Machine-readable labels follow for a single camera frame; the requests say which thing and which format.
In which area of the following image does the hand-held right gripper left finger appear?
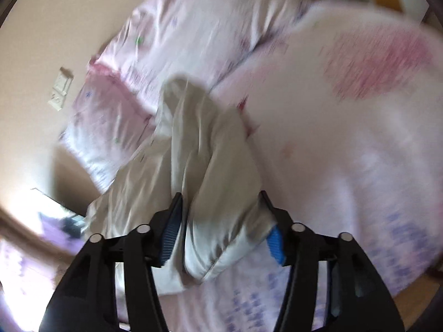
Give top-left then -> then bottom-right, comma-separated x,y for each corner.
39,193 -> 189,332

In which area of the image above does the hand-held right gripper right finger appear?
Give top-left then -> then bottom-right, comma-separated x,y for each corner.
258,190 -> 405,332

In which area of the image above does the light grey puffer jacket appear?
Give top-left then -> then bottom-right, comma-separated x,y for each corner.
85,76 -> 277,294

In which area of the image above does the black flat screen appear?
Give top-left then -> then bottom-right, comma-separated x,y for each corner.
29,186 -> 88,250

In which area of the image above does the pink floral bed cover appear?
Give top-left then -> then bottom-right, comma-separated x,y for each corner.
114,0 -> 443,332

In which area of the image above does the pink floral pillow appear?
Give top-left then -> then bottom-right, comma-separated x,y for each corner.
58,59 -> 167,192
99,0 -> 314,89

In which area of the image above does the white wall switch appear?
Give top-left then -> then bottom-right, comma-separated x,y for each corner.
48,66 -> 74,112

